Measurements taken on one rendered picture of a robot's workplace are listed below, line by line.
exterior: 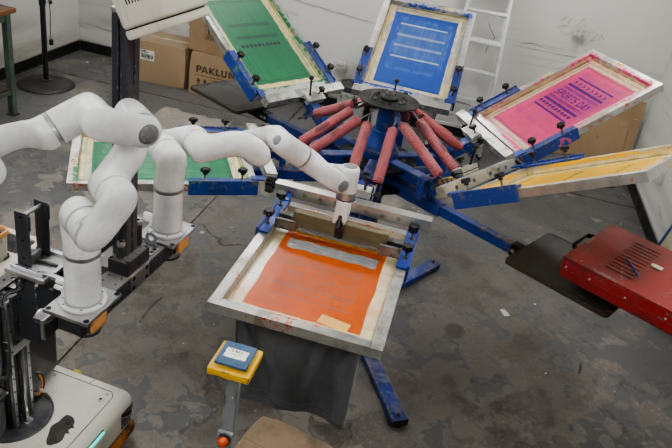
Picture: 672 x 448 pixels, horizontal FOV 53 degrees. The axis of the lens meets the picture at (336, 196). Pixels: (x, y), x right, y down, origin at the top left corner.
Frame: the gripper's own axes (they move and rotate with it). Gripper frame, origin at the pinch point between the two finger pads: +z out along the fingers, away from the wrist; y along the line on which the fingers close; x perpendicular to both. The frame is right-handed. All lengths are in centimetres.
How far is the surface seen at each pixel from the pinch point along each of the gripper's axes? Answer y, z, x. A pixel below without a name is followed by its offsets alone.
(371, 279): 18.0, 6.1, 17.5
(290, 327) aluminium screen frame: 60, 3, -1
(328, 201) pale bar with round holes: -21.7, -0.1, -10.3
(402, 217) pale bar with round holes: -21.7, -1.1, 21.6
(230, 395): 79, 19, -12
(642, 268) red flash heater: -14, -8, 115
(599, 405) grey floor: -67, 102, 140
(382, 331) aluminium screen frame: 51, 2, 27
